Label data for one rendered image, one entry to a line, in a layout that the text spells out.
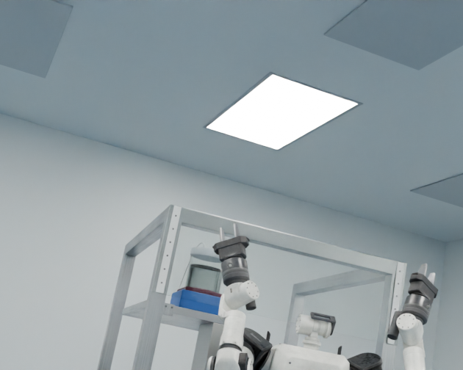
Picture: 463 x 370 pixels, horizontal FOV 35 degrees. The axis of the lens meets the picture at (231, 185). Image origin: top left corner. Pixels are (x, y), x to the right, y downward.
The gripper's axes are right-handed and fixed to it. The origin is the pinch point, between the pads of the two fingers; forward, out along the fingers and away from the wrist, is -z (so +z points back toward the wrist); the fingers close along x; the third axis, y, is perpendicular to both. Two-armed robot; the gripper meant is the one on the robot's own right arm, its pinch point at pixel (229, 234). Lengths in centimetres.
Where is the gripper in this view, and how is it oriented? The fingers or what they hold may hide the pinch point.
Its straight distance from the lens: 252.6
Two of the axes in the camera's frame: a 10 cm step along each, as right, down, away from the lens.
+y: -3.7, -4.4, -8.2
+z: 1.3, 8.5, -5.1
